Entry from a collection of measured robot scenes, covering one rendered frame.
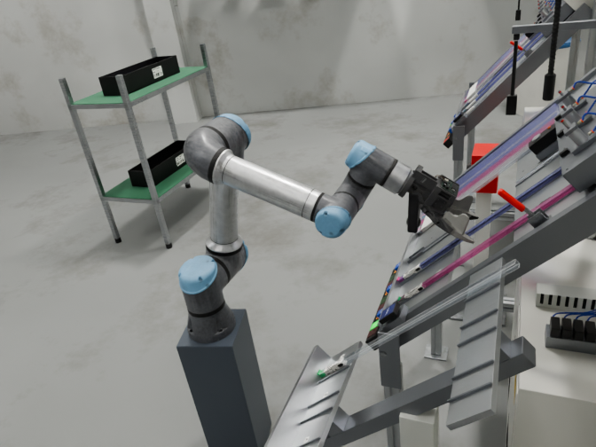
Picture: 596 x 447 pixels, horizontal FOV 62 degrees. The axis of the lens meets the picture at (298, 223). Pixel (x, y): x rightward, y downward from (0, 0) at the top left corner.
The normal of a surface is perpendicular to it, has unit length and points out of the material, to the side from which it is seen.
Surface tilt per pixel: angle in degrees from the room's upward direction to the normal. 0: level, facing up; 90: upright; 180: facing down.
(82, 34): 90
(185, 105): 90
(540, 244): 90
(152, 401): 0
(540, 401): 90
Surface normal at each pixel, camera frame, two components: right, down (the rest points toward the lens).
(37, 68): -0.14, 0.48
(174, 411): -0.13, -0.87
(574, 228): -0.36, 0.48
